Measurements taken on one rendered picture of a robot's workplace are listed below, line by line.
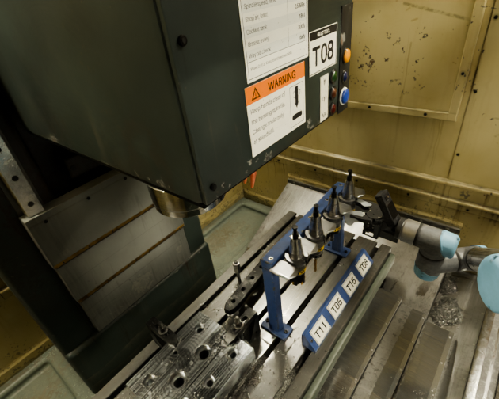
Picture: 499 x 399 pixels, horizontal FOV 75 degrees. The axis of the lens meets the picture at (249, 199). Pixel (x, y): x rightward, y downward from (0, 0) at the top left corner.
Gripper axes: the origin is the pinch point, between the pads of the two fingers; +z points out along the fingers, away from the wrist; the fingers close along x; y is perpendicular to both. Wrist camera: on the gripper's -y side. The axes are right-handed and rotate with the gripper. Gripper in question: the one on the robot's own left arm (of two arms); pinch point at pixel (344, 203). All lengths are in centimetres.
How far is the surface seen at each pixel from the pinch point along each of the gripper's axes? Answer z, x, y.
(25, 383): 88, -103, 63
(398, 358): -32, -16, 44
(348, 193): -1.5, -1.7, -6.0
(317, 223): -1.8, -23.1, -8.3
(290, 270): -2.3, -38.0, -2.6
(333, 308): -9.6, -23.6, 24.8
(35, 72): 33, -66, -58
